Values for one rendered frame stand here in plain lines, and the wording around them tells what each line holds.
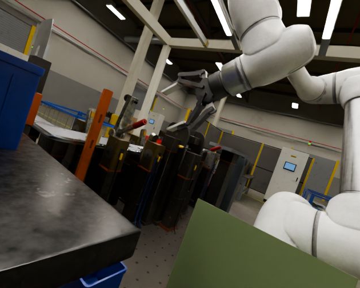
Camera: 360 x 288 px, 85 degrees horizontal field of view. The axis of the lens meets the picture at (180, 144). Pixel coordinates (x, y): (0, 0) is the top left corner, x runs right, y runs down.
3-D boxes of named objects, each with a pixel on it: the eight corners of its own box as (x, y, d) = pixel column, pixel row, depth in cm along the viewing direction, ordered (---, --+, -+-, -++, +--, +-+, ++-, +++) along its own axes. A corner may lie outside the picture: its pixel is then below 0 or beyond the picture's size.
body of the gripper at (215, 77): (234, 100, 57) (206, 112, 61) (227, 75, 59) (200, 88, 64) (224, 90, 50) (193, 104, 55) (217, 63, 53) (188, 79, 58)
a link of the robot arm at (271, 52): (256, 95, 56) (242, 54, 58) (320, 68, 48) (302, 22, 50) (247, 85, 46) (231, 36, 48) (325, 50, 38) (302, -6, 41)
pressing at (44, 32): (12, 118, 66) (43, 21, 65) (22, 127, 60) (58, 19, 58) (10, 118, 66) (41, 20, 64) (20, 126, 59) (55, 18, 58)
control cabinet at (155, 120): (138, 142, 1182) (152, 103, 1173) (144, 143, 1229) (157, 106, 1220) (148, 146, 1143) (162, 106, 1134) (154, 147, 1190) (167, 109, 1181)
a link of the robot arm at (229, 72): (246, 66, 57) (227, 76, 60) (236, 49, 49) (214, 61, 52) (255, 94, 54) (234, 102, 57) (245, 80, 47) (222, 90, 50)
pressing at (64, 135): (198, 159, 187) (198, 158, 187) (219, 168, 174) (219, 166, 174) (26, 123, 74) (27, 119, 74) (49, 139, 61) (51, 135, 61)
